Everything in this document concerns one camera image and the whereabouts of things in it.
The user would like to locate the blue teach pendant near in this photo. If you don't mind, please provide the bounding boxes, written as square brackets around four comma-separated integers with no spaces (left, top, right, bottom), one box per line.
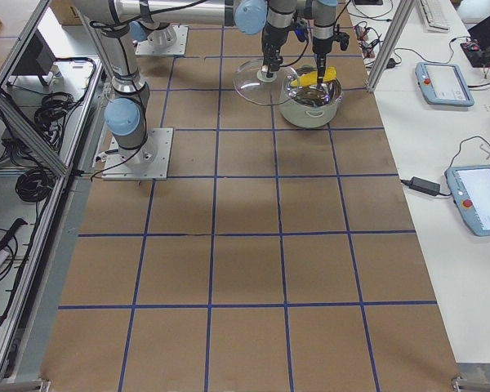
[445,164,490,237]

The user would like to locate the aluminium frame post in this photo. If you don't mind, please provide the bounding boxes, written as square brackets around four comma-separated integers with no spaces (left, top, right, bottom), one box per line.
[367,0,414,92]

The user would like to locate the cardboard box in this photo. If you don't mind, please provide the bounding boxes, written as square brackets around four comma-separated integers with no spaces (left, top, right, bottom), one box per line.
[50,0,82,26]

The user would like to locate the blue teach pendant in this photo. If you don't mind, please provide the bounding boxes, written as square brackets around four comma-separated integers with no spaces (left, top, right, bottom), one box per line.
[445,164,490,237]
[415,62,474,107]

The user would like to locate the coiled black cable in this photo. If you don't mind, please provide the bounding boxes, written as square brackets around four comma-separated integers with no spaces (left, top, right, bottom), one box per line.
[16,167,55,203]

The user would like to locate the blue teach pendant far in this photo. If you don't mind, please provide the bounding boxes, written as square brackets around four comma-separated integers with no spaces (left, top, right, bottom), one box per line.
[415,62,474,107]

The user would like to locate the glass pot lid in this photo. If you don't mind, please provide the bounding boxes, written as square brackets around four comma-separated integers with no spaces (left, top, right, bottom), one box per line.
[233,59,300,106]

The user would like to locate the white keyboard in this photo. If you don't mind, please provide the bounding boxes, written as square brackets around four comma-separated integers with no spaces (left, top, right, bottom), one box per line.
[415,0,450,33]

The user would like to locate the black monitor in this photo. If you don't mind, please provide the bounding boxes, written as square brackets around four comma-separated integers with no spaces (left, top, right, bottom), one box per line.
[11,29,56,87]

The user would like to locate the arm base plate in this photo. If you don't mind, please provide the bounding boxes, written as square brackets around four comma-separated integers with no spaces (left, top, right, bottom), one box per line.
[131,23,189,57]
[95,127,174,180]

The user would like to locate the pale green steel pot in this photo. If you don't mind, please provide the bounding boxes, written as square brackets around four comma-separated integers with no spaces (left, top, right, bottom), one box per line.
[278,77,343,128]

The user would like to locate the aluminium frame rail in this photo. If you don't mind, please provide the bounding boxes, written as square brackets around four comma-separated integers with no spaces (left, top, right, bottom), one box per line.
[0,1,110,385]

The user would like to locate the black power brick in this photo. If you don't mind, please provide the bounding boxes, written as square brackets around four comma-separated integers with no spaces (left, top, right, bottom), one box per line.
[409,176,440,196]

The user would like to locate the yellow toy corn cob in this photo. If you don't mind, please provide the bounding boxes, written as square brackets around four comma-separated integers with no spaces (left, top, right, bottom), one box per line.
[289,66,336,87]

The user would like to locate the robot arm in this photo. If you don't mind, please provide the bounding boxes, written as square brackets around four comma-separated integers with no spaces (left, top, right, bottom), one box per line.
[75,1,297,165]
[108,1,341,86]

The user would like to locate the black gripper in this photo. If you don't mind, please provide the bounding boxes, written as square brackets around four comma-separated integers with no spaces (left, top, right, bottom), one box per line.
[313,24,334,85]
[261,22,288,79]

